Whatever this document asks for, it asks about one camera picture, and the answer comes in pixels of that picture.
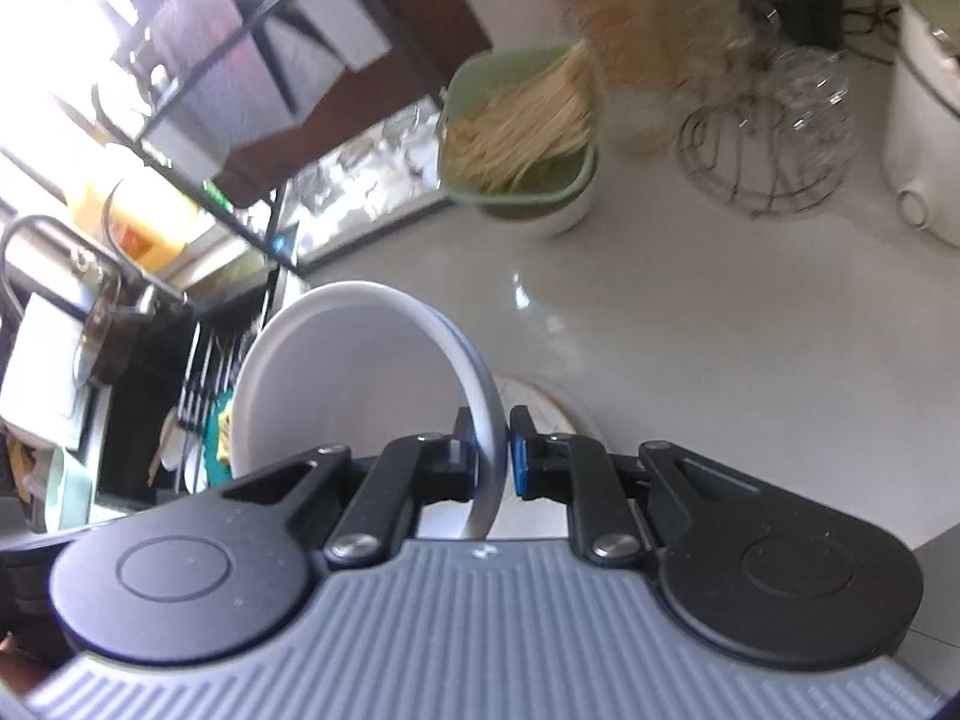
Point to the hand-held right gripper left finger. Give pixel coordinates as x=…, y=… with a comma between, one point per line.
x=466, y=454

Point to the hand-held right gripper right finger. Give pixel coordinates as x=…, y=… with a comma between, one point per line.
x=519, y=459

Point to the leaf pattern plate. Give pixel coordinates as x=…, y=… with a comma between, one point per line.
x=551, y=409

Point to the yellow cloth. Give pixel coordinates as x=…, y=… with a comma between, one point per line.
x=223, y=431

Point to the small white bowl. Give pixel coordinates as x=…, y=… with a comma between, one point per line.
x=559, y=217

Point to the green plastic basket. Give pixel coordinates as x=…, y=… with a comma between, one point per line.
x=525, y=191

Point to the black sink drain rack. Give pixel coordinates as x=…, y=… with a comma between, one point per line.
x=210, y=367

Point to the white dish brush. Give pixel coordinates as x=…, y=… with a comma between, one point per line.
x=166, y=442

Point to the clear drinking glass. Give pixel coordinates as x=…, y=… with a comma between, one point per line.
x=326, y=184
x=401, y=142

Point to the bamboo whisk brush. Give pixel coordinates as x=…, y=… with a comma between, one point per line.
x=517, y=127

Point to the yellow plastic container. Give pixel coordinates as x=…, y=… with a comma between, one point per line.
x=139, y=221

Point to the red-lid plastic jar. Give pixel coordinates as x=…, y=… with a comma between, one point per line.
x=622, y=52

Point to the white cloth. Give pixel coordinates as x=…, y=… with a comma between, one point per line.
x=41, y=367

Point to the white box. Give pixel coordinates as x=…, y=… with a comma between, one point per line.
x=337, y=34

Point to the grey towel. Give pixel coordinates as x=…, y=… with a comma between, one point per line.
x=210, y=67

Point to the clear glass jar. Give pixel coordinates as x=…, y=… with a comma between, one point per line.
x=814, y=97

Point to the black metal shelf rack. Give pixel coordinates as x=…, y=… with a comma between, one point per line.
x=247, y=34

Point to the chrome curved pipe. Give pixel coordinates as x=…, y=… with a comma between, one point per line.
x=30, y=229

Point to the white rice cooker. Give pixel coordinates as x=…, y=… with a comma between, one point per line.
x=926, y=112

